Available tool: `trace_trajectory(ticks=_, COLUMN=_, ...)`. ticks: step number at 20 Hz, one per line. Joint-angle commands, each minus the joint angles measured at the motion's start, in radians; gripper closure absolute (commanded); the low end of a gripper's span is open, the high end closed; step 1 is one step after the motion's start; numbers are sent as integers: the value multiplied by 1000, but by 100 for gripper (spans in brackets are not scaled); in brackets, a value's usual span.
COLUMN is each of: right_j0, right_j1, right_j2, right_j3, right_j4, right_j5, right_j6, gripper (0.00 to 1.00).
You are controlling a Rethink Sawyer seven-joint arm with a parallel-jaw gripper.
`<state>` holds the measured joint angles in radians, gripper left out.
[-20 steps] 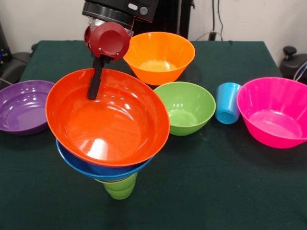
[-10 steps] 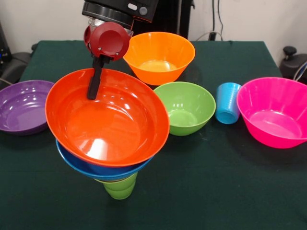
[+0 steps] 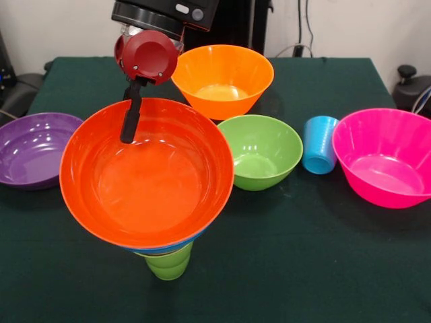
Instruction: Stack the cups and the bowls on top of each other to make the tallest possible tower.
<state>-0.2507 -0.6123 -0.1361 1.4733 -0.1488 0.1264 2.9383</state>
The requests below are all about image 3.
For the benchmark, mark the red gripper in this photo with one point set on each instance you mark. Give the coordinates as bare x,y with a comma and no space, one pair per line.
148,57

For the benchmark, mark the wide red-orange bowl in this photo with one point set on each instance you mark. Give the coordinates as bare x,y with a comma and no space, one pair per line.
144,181

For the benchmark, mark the large yellow-orange bowl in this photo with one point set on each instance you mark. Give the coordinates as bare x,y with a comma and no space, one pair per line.
229,97

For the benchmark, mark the wide purple bowl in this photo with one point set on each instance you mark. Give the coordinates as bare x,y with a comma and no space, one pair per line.
30,158

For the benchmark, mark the blue bowl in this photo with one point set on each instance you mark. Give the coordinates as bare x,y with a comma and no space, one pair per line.
161,250

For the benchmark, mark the large green bowl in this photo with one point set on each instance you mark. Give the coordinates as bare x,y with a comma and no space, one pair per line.
269,158

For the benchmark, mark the stack of green cups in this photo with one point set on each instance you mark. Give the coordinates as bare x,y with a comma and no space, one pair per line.
168,267

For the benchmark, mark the blue cup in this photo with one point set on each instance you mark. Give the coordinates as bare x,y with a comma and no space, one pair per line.
320,148

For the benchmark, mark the large pink bowl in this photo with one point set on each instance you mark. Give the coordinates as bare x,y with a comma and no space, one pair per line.
384,168

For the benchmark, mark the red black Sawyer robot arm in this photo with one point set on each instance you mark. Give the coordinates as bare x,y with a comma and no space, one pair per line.
161,11

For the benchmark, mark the black equipment box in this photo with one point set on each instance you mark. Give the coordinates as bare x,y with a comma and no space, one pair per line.
6,64

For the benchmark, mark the dark green tablecloth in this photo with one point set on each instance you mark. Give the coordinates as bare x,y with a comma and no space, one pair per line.
269,269

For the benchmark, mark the grey chair with black knob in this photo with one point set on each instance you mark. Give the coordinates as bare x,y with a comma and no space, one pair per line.
412,91

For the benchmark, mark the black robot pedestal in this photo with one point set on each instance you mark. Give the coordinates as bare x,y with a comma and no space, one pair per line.
242,27

